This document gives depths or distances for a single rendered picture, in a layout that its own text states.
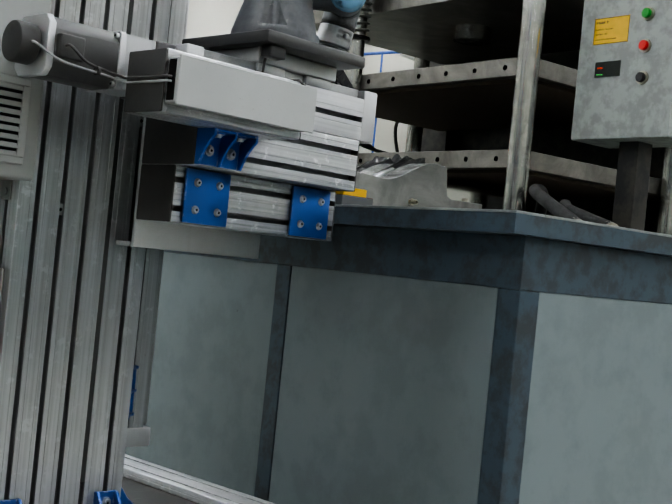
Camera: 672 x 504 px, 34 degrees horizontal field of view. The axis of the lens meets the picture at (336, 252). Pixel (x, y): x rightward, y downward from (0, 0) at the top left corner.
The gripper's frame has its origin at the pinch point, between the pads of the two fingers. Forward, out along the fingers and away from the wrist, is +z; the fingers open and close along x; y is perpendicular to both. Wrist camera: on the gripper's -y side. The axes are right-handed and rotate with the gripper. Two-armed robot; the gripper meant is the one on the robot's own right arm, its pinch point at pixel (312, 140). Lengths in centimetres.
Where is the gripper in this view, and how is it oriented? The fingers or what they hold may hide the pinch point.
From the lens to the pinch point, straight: 241.2
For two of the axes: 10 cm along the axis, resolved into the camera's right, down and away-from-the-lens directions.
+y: -7.5, -2.1, -6.3
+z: -2.8, 9.6, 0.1
